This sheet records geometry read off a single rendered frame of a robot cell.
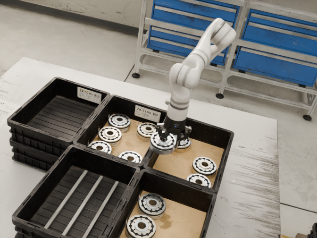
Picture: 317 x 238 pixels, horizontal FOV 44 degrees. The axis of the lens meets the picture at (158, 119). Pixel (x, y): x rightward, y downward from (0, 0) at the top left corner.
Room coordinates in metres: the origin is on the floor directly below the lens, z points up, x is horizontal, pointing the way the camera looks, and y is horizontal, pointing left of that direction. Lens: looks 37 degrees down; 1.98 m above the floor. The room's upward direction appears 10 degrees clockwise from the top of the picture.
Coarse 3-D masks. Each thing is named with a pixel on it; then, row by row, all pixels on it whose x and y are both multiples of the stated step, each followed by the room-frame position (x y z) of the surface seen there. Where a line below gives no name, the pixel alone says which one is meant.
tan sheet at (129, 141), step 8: (136, 128) 1.42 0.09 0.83; (96, 136) 1.31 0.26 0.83; (128, 136) 1.35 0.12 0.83; (136, 136) 1.36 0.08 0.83; (120, 144) 1.29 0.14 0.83; (128, 144) 1.30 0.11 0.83; (136, 144) 1.31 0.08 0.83; (144, 144) 1.32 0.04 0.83; (112, 152) 1.23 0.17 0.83; (120, 152) 1.24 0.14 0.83; (136, 152) 1.26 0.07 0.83; (144, 152) 1.27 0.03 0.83
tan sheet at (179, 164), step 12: (192, 144) 1.37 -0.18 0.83; (204, 144) 1.39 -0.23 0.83; (168, 156) 1.27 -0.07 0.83; (180, 156) 1.28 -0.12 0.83; (192, 156) 1.29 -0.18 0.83; (204, 156) 1.31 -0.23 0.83; (216, 156) 1.32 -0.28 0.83; (156, 168) 1.18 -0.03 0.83; (168, 168) 1.19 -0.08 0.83; (180, 168) 1.21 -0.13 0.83
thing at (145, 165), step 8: (192, 120) 1.42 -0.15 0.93; (216, 128) 1.40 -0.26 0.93; (224, 128) 1.40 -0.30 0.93; (232, 136) 1.36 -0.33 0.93; (152, 152) 1.18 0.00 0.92; (224, 160) 1.19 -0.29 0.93; (144, 168) 1.07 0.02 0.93; (224, 168) 1.15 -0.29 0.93; (168, 176) 1.05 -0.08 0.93; (192, 184) 1.03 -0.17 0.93; (216, 184) 1.05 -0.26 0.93; (216, 192) 1.01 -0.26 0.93
